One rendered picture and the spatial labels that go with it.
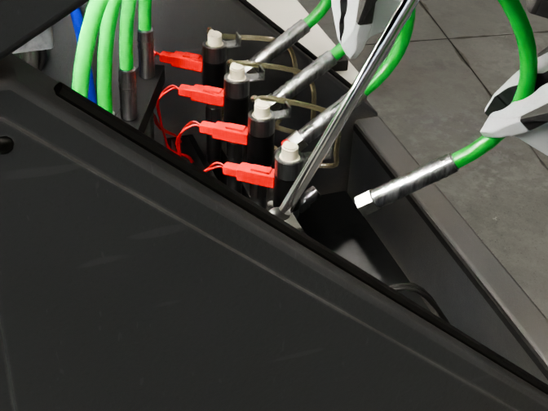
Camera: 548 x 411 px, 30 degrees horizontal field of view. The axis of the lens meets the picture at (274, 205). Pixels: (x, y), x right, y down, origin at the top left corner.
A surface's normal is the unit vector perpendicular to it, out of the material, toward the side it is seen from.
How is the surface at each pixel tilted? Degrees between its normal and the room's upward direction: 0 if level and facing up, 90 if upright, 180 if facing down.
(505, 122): 83
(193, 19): 90
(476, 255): 0
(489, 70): 0
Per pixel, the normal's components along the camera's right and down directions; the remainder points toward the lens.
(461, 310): -0.94, 0.18
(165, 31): 0.34, 0.57
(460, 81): 0.04, -0.80
